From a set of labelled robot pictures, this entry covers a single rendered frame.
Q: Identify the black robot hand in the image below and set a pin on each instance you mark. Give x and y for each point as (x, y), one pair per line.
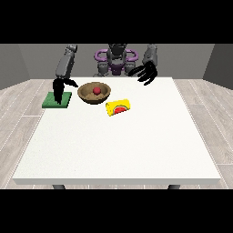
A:
(58, 88)
(147, 72)

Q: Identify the grey robot trunk purple rings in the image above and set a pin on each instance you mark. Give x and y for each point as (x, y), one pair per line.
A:
(115, 62)

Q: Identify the small red ball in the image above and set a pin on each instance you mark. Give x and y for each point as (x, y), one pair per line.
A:
(96, 90)

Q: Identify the green square pad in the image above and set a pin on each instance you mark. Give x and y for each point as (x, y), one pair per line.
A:
(57, 100)

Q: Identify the dark table leg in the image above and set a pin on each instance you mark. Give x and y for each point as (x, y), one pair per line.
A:
(174, 187)
(58, 187)

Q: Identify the brown wooden bowl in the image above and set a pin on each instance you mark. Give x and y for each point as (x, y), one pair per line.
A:
(94, 93)

